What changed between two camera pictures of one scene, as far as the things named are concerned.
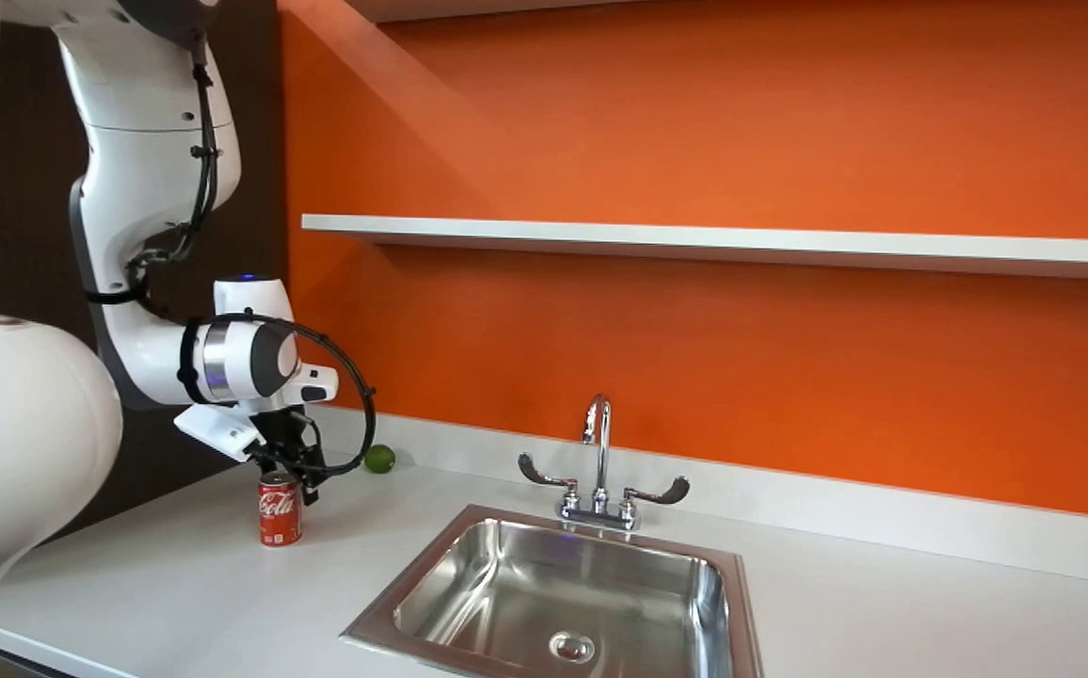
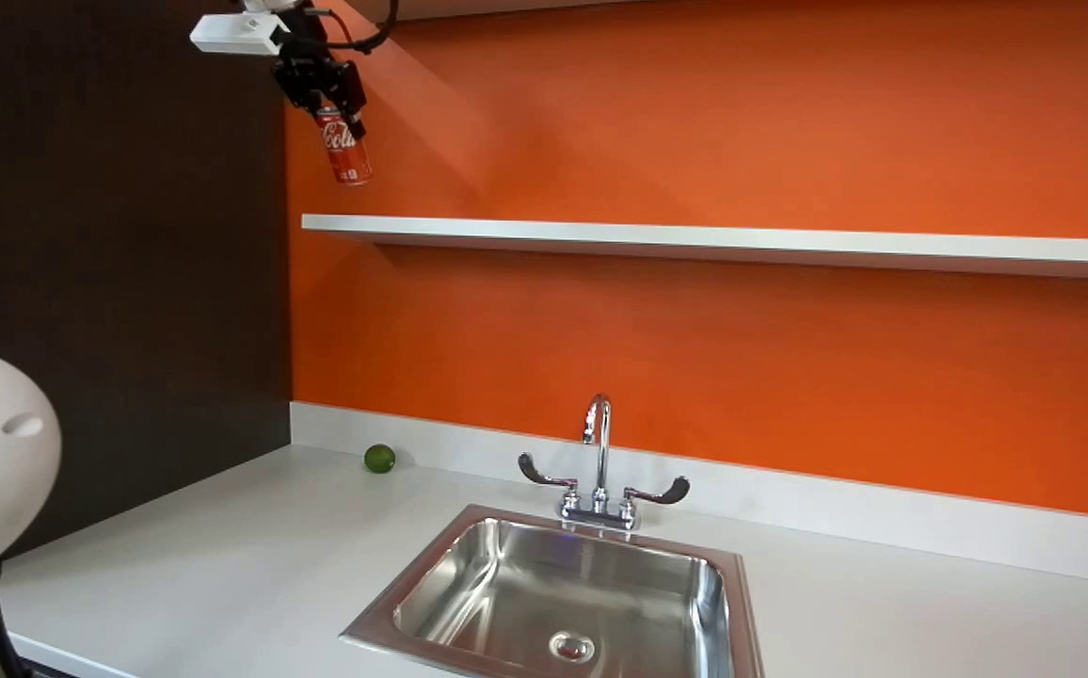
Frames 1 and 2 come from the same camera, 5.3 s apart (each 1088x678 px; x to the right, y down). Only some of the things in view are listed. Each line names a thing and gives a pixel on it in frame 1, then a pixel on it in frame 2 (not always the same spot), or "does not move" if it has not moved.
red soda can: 282,511 -> 342,137
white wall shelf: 771,242 does not move
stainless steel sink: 515,591 does not move
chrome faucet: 604,511 does not move
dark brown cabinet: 18,247 does not move
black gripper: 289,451 -> 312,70
